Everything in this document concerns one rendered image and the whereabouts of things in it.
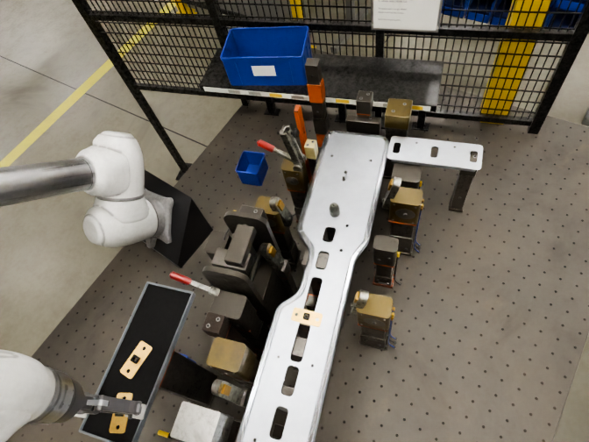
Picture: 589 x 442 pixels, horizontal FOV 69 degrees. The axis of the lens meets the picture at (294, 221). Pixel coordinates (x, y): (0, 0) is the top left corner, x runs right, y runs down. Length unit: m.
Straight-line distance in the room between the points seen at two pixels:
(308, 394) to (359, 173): 0.69
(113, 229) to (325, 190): 0.71
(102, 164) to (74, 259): 1.55
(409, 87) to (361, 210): 0.51
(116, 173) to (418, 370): 1.14
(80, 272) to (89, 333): 1.11
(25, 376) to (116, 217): 0.83
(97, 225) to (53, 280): 1.46
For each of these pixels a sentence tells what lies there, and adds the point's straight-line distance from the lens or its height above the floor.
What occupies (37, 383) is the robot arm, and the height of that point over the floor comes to 1.52.
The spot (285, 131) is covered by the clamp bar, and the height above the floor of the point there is 1.21.
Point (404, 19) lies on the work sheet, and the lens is 1.63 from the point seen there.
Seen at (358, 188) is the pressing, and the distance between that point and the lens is 1.38.
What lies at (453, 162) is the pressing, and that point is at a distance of 1.45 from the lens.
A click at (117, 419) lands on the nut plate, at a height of 1.16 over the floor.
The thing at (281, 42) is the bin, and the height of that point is 1.10.
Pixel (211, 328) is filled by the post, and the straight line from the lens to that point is 1.15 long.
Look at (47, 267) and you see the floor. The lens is 3.03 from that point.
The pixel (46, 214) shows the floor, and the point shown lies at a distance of 3.27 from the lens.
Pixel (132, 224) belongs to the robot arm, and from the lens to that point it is 1.56.
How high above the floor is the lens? 2.14
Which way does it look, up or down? 59 degrees down
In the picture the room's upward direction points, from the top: 18 degrees counter-clockwise
